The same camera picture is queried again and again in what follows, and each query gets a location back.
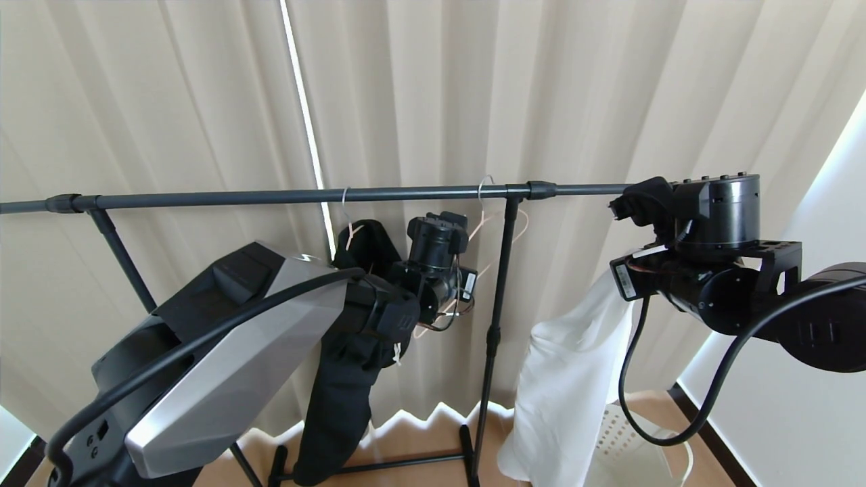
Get black cable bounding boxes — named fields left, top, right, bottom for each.
left=616, top=273, right=866, bottom=448
left=43, top=266, right=367, bottom=487

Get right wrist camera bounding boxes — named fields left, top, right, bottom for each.
left=607, top=176, right=678, bottom=228

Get pink clothes hanger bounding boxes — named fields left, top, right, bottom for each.
left=411, top=175, right=530, bottom=340
left=340, top=187, right=367, bottom=252

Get black shorts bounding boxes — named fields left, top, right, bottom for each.
left=292, top=218, right=407, bottom=487

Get black clothes rack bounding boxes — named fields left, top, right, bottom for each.
left=0, top=180, right=635, bottom=487

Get white laundry basket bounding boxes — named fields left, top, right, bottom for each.
left=585, top=402, right=695, bottom=487

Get white garment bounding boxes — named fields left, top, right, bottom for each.
left=497, top=266, right=637, bottom=487

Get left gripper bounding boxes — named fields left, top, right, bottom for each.
left=433, top=265, right=479, bottom=306

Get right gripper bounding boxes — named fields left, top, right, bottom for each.
left=608, top=253, right=679, bottom=303

